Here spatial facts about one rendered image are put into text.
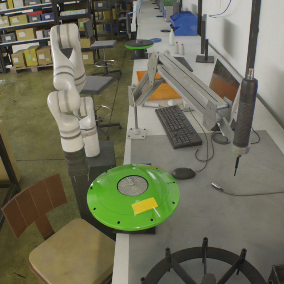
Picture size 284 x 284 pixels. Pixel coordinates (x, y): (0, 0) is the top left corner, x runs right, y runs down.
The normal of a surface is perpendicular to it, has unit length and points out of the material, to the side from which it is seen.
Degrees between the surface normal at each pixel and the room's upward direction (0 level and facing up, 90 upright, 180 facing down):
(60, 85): 114
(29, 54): 90
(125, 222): 25
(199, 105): 9
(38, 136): 0
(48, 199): 90
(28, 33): 90
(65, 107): 101
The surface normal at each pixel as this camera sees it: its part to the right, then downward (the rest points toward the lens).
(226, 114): -0.94, 0.23
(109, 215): -0.28, -0.57
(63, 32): 0.10, 0.03
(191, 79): 0.00, -0.76
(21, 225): 0.92, 0.17
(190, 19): -0.03, 0.54
